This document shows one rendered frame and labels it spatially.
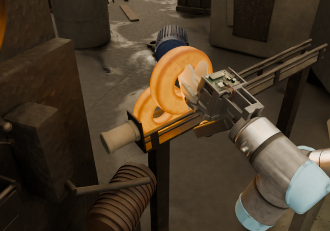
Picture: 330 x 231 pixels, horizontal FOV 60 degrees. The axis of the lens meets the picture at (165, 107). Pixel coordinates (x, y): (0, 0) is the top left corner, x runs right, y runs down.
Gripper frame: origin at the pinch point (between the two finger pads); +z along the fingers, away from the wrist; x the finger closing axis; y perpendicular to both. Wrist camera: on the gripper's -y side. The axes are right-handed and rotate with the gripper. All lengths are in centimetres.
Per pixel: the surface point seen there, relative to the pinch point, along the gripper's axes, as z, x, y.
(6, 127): -5.8, 35.9, 6.6
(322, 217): -38, -43, -48
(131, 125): 4.2, 9.6, -17.2
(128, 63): 156, -76, -131
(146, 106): 4.8, 5.4, -12.8
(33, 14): 33.2, 22.4, 0.7
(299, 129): 6, -121, -91
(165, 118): 4.0, -1.4, -19.7
